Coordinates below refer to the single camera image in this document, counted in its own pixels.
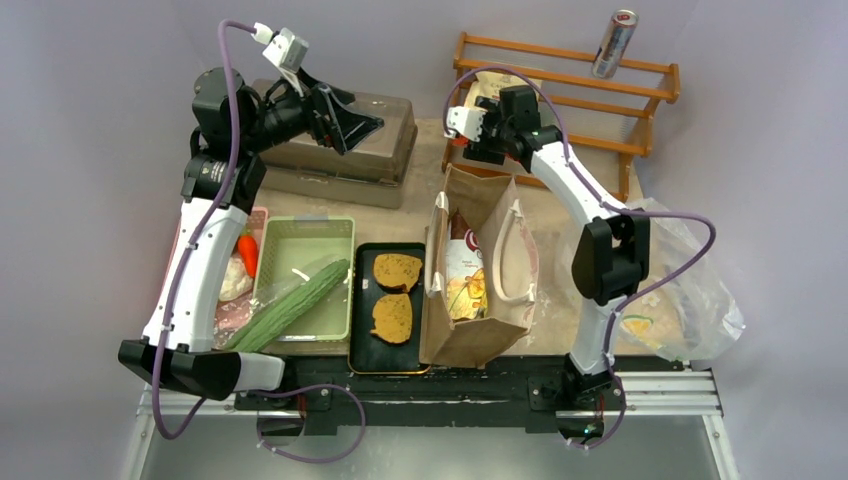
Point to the pink plastic basket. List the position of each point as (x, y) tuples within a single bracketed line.
[(256, 223)]

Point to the green bumpy cucumber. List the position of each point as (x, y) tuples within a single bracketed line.
[(274, 308)]

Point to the snack packet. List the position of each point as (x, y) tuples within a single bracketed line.
[(466, 287)]

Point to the brown translucent storage box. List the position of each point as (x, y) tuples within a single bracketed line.
[(372, 174)]

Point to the red cassava chips packet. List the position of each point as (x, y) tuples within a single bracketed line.
[(489, 84)]

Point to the white cauliflower piece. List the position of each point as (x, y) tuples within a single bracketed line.
[(236, 282)]

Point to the clear plastic grocery bag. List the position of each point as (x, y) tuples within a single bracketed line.
[(693, 317)]

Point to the black tray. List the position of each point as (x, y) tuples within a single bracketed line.
[(370, 354)]

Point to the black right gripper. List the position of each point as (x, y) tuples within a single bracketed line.
[(488, 150)]

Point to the orange carrot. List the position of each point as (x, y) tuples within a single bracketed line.
[(248, 249)]

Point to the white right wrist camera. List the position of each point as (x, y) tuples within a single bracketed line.
[(465, 122)]

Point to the brown paper bag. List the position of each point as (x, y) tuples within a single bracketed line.
[(492, 208)]

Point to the orange wooden rack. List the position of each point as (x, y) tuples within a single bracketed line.
[(609, 121)]

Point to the brown bread piece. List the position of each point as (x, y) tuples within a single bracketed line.
[(397, 272), (393, 316)]

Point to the green plastic basket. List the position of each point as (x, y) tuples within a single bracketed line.
[(293, 249)]

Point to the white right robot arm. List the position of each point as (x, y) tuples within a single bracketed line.
[(612, 255)]

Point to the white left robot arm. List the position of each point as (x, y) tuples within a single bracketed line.
[(235, 125)]

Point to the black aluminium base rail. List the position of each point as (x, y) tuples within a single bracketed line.
[(510, 420)]

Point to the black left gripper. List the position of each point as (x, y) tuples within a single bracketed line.
[(344, 128)]

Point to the silver drink can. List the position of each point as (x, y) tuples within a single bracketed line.
[(615, 41)]

